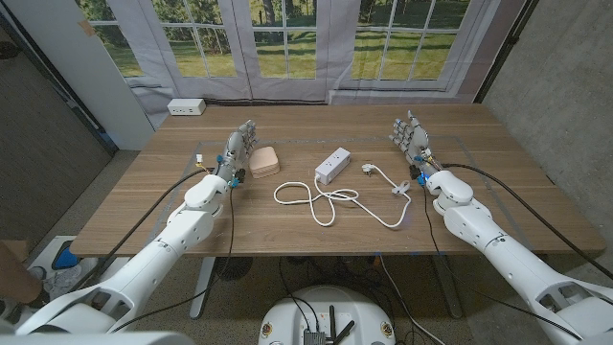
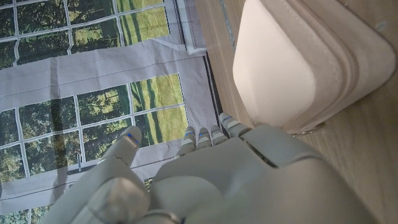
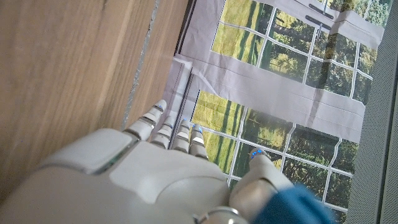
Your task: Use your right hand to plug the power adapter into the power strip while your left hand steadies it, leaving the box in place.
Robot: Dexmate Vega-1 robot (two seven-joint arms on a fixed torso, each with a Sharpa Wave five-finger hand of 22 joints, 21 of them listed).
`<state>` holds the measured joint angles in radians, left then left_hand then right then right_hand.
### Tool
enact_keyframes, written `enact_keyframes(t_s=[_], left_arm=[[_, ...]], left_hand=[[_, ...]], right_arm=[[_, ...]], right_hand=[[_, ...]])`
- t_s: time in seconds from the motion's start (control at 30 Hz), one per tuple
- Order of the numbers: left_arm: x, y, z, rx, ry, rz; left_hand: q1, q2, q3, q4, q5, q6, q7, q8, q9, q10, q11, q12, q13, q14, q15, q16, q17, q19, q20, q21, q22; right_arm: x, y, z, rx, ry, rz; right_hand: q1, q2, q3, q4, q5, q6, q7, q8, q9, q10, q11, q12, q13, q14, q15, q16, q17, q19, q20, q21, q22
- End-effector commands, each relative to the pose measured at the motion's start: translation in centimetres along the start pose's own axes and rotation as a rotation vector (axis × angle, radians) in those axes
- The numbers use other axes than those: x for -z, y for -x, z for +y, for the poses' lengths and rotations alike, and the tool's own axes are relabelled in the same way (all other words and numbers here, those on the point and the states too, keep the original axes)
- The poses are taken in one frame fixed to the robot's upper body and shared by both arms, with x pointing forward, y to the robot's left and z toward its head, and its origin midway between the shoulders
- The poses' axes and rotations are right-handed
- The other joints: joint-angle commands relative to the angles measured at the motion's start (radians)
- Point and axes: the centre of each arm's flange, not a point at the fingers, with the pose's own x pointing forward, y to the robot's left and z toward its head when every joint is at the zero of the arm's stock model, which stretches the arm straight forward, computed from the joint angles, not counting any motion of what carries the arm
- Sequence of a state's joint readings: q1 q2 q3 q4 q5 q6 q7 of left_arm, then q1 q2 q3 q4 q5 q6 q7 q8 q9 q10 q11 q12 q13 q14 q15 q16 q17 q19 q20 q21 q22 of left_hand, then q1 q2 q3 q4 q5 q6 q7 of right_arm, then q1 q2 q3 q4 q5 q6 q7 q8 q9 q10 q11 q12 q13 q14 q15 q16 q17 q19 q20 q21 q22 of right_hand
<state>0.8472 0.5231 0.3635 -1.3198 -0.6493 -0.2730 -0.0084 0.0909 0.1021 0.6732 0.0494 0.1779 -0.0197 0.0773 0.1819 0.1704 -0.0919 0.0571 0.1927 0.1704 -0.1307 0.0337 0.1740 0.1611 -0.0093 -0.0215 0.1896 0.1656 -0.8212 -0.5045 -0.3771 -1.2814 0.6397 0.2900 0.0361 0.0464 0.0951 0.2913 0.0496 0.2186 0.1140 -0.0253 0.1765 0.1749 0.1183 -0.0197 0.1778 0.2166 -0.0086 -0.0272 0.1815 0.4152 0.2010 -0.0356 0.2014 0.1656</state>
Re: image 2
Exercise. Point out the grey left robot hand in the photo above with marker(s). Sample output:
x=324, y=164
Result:
x=236, y=186

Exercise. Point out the black backdrop bottom bar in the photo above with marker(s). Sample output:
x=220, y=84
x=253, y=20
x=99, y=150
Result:
x=214, y=87

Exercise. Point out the beige box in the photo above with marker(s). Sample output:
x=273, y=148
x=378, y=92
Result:
x=280, y=68

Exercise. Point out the printed window backdrop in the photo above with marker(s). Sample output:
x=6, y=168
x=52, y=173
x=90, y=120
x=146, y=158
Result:
x=93, y=71

